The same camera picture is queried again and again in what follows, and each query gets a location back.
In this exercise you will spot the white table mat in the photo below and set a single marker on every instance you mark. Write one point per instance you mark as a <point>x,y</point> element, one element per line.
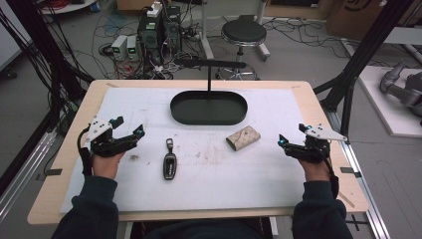
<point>205,186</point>

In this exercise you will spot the grey bench power supply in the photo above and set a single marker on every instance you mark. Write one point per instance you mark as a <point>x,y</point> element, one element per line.
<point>132,48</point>
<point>119,46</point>

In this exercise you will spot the white power strip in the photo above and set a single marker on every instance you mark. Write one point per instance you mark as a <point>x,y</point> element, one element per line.
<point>155,9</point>

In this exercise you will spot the white round table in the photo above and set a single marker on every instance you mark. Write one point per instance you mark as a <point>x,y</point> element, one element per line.
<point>66,7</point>

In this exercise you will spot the black tape strip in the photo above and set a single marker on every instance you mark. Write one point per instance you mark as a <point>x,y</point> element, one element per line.
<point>53,172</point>
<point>350,171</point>

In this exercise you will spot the aluminium rail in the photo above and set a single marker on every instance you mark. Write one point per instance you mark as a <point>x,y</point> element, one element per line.
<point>23,169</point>
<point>365,189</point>

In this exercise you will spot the black computer tower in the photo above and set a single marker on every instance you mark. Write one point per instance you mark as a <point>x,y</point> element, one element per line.
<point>150,36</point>
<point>172,30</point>

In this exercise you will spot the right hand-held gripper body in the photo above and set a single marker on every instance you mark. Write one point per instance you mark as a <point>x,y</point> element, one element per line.
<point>323,133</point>

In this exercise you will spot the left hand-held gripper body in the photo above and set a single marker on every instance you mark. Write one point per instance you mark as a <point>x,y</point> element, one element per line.
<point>98,127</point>

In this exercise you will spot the black car key fob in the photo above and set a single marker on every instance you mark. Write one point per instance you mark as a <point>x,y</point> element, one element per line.
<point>169,164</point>

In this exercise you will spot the black round stool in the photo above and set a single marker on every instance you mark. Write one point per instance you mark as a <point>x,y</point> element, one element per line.
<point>244,31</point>

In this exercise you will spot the black oval tray with stand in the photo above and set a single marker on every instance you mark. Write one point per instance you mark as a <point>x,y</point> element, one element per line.
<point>209,109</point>

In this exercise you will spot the white floor board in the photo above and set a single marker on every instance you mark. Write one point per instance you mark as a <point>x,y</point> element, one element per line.
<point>384,109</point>

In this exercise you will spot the beige key pouch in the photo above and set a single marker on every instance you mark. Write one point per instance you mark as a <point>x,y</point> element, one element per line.
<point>244,137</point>

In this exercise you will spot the person's torso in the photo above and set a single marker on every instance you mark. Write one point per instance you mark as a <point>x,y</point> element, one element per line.
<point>202,231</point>

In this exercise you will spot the person's left hand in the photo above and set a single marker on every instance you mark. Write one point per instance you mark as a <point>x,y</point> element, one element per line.
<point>105,166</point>

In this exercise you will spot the person's right hand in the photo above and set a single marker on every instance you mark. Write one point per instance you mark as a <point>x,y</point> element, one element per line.
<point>314,171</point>

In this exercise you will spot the cardboard box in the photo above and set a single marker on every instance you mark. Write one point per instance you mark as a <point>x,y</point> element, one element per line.
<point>358,16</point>

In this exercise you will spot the white table leg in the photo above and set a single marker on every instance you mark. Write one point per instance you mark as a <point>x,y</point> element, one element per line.
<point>262,40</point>
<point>206,33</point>

